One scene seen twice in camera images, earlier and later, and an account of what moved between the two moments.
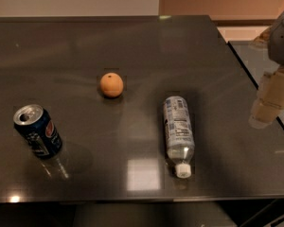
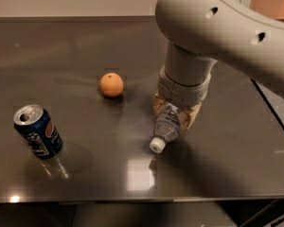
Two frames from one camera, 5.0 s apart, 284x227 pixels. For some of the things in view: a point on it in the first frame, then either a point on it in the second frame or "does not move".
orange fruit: x=112 y=84 does not move
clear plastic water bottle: x=180 y=134 to x=166 y=127
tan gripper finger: x=275 y=95 to x=184 y=84
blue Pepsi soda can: x=38 y=128 does not move
